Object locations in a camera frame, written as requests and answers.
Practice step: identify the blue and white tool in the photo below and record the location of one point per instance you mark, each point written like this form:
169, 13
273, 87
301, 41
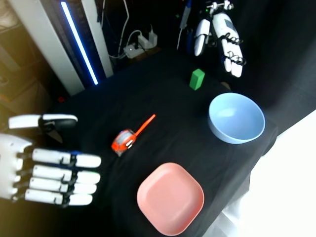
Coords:
185, 17

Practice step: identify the pink square plate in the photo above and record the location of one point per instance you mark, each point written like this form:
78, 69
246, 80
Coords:
170, 198

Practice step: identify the light blue bowl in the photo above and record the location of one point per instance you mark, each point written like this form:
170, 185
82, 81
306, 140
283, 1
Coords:
235, 118

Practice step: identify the white pillar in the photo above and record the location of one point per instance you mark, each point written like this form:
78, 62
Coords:
49, 49

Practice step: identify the white power strip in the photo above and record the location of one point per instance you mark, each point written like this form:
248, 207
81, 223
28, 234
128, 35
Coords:
135, 48

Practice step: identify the blue LED light strip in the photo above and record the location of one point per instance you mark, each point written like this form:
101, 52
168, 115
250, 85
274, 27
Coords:
79, 44

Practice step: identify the orange tape measure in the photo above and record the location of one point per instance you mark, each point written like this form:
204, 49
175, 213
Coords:
123, 142

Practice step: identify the white plug adapter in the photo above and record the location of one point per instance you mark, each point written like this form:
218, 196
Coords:
152, 34

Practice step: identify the small red object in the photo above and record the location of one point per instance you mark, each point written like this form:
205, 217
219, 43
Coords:
61, 99

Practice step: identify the black table cloth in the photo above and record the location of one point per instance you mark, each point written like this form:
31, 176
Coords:
172, 118

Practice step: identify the green block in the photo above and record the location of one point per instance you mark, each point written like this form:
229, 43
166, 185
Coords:
196, 79

